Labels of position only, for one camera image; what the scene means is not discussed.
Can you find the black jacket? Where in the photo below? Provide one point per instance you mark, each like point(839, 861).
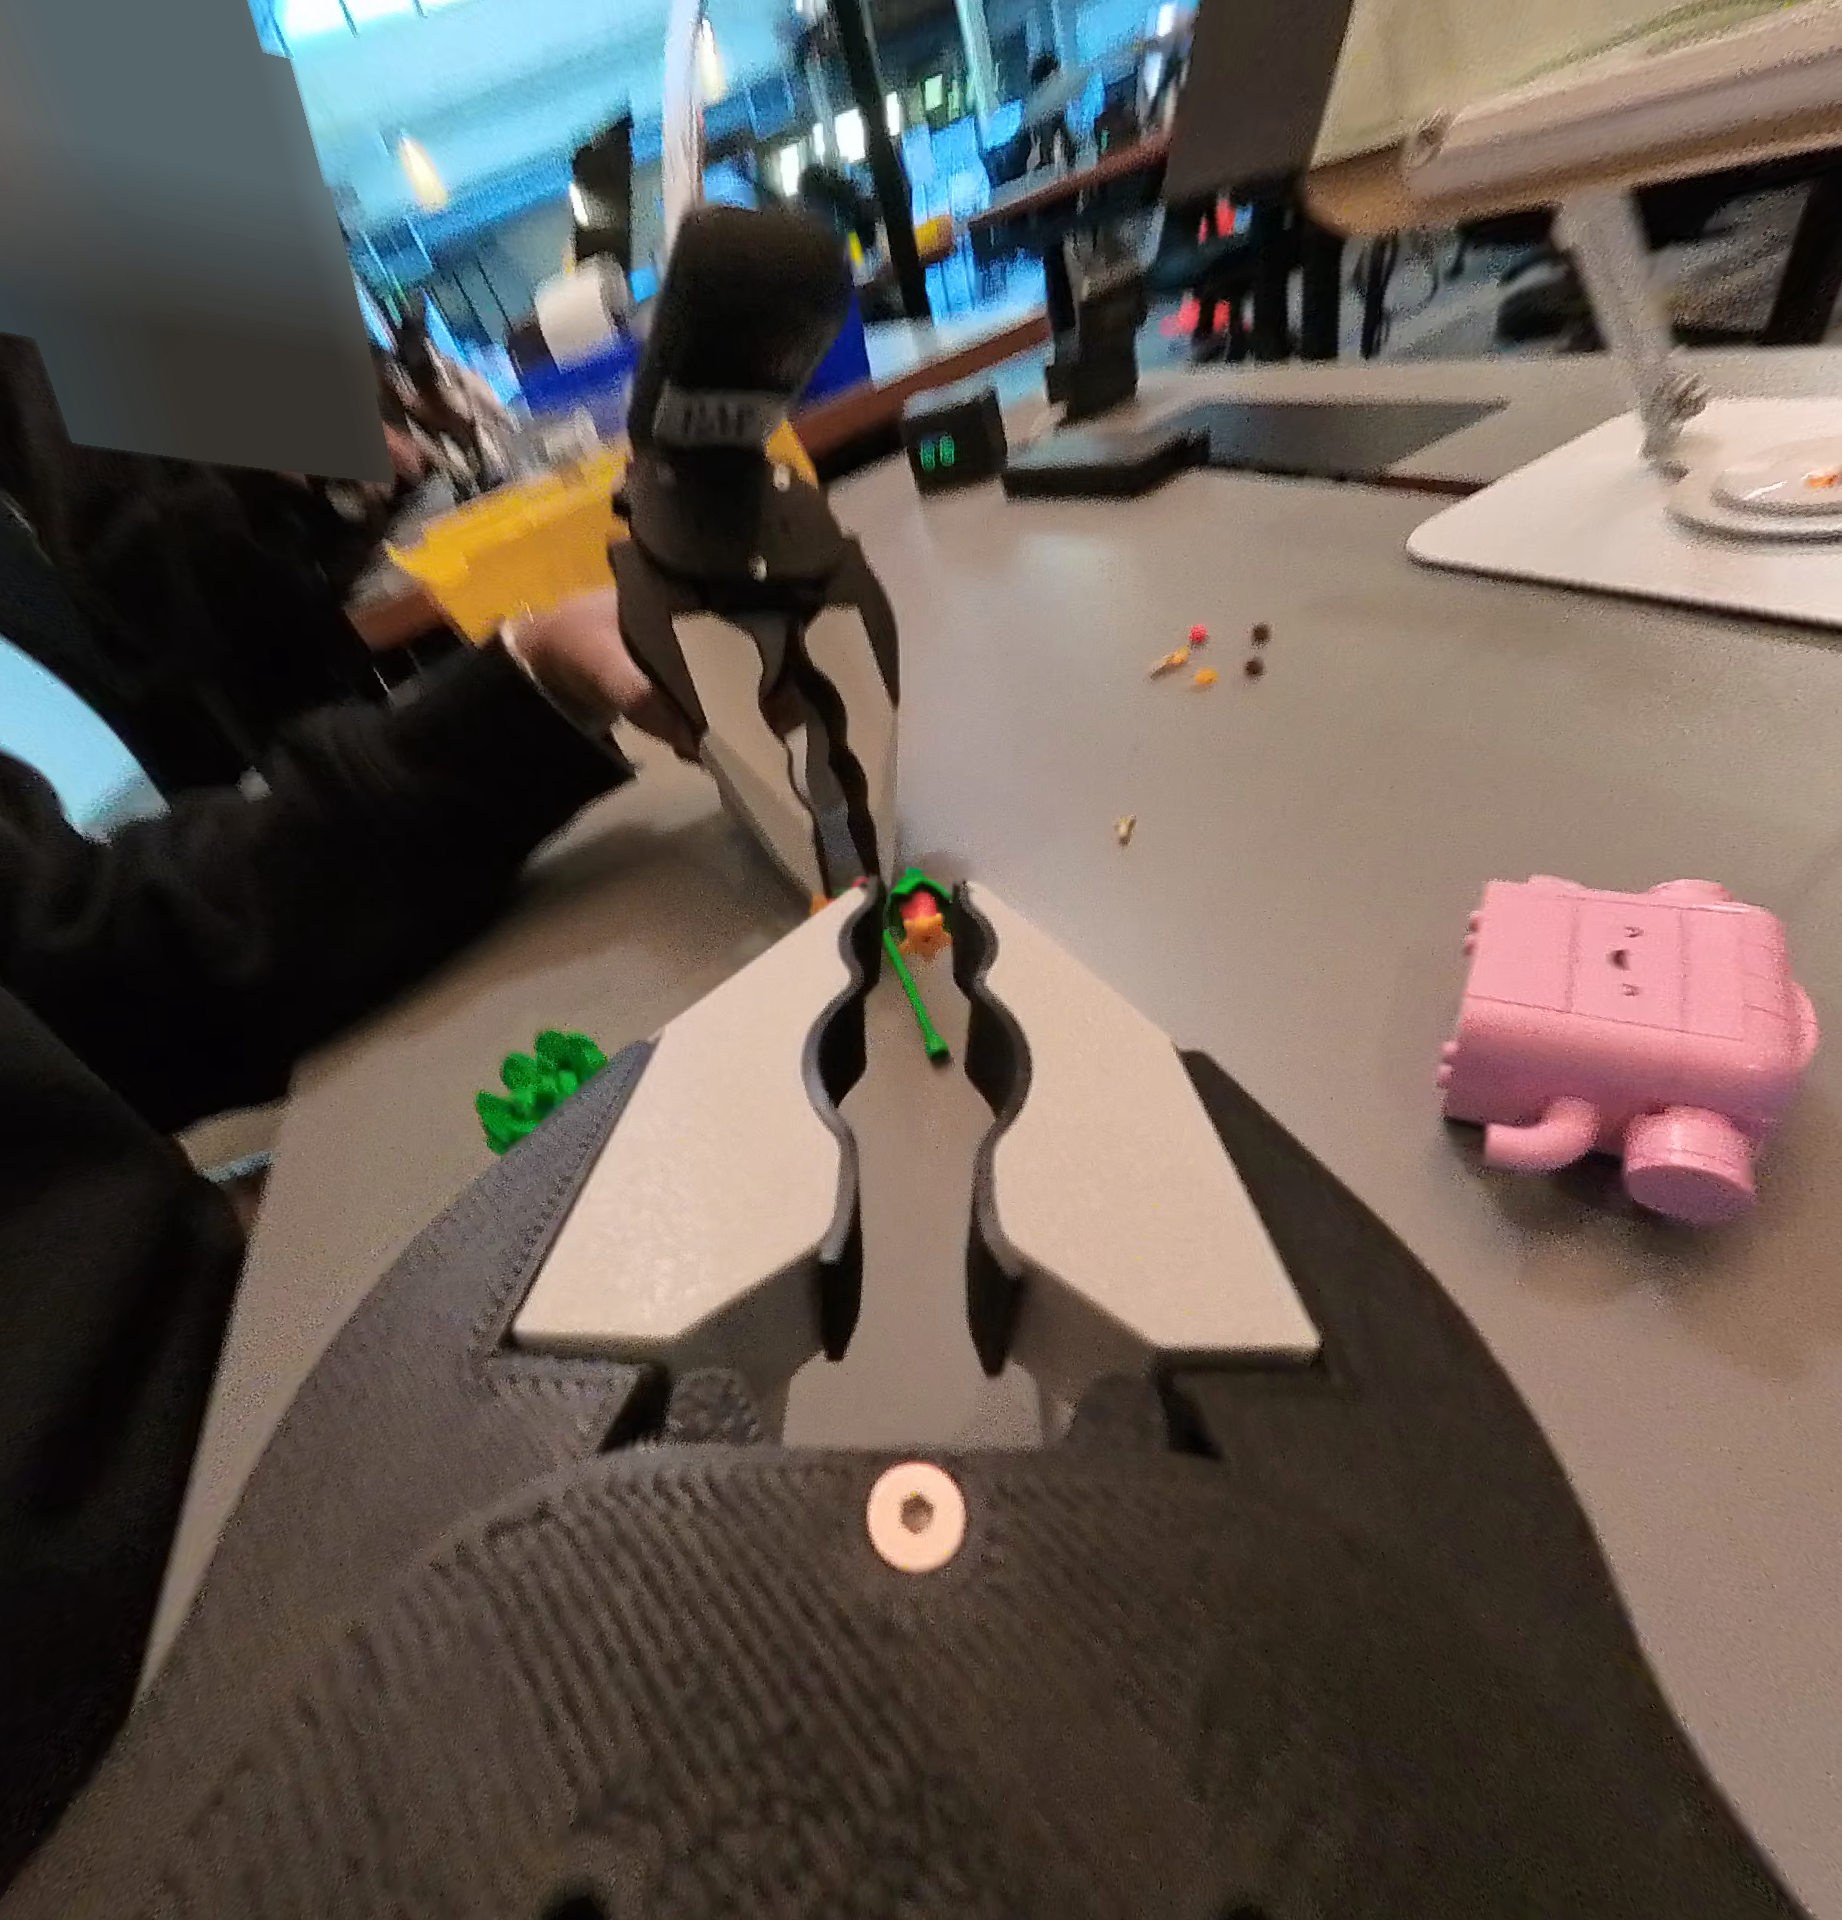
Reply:
point(67, 1350)

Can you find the white book stand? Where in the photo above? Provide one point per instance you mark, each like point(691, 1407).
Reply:
point(1687, 495)

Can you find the person's left forearm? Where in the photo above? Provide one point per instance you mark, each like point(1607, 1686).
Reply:
point(338, 871)

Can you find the green leafy plant piece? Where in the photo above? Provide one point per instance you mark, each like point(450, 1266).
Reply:
point(538, 1086)

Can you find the black charging dock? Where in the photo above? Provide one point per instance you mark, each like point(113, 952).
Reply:
point(1094, 337)

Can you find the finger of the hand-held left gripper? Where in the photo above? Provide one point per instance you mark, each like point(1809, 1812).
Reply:
point(868, 721)
point(749, 721)

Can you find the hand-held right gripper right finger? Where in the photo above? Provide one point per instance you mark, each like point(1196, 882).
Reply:
point(1162, 1216)

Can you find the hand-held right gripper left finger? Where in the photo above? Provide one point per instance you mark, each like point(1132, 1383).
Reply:
point(681, 1200)

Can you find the black power bank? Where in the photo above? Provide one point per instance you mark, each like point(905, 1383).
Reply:
point(954, 441)

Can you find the yellow storage bin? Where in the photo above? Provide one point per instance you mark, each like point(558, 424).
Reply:
point(516, 556)

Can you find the pink brick figure pot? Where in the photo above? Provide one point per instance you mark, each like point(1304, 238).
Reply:
point(1626, 1036)

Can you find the black ceiling pole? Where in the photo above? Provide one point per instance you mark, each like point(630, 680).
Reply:
point(876, 135)

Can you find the wooden table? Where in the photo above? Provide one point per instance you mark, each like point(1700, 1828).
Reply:
point(952, 345)

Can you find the white paper roll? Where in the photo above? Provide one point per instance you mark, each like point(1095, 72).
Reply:
point(576, 316)

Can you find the green flower stem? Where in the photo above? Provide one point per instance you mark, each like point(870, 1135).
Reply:
point(921, 1008)

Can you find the person's left hand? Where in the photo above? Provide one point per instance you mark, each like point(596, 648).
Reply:
point(592, 660)

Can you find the flat black box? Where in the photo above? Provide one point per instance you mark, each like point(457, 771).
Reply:
point(1108, 465)

